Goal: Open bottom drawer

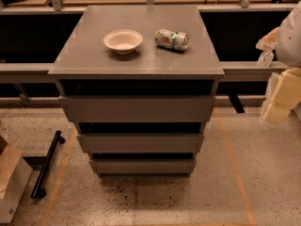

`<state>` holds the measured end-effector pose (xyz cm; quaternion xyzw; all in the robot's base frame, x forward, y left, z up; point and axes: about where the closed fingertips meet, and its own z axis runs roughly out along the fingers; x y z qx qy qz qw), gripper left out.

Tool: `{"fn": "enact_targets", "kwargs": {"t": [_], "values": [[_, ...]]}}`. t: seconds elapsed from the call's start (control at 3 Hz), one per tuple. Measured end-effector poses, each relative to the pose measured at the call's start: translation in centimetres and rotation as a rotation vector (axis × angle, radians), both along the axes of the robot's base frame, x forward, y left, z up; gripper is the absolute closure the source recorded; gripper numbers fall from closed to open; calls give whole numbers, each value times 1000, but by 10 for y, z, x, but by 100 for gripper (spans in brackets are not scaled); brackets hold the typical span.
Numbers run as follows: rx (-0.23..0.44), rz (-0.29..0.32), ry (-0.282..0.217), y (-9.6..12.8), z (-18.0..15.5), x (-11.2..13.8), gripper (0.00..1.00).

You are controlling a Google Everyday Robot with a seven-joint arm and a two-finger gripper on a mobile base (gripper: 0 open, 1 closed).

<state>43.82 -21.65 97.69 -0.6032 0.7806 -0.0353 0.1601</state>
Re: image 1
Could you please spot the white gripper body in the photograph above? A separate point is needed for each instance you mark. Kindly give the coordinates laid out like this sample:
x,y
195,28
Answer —
x,y
290,40

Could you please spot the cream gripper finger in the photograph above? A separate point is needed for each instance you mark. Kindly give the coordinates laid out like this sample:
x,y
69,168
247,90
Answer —
x,y
271,86
285,98

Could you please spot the grey bottom drawer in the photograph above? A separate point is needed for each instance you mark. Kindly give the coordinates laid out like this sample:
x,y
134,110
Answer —
x,y
185,166

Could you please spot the grey drawer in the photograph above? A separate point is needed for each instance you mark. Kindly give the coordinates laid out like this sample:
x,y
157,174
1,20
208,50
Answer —
x,y
185,166
137,109
170,143

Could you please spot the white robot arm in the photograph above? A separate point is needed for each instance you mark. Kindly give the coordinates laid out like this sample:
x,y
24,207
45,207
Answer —
x,y
288,44

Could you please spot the grey drawer cabinet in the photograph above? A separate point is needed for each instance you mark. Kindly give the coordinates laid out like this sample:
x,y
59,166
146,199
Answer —
x,y
86,67

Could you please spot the grey middle drawer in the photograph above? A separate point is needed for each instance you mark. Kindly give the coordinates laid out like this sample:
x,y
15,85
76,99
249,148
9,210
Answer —
x,y
170,143

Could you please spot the grey top drawer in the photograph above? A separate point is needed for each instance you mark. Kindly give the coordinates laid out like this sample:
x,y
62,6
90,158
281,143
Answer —
x,y
137,109

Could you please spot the clear sanitizer bottle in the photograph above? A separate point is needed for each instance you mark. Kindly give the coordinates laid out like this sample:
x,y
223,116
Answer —
x,y
265,59

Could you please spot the crushed green soda can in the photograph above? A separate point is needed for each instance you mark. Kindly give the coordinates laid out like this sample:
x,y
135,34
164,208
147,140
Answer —
x,y
176,40

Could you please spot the beige paper bowl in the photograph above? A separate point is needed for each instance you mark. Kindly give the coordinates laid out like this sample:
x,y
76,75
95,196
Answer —
x,y
123,42

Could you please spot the black metal bar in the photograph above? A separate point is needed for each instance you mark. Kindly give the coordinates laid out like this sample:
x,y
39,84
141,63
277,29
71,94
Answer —
x,y
39,191

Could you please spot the cardboard box on left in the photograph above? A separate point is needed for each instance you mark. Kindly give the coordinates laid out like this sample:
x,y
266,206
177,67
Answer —
x,y
14,176

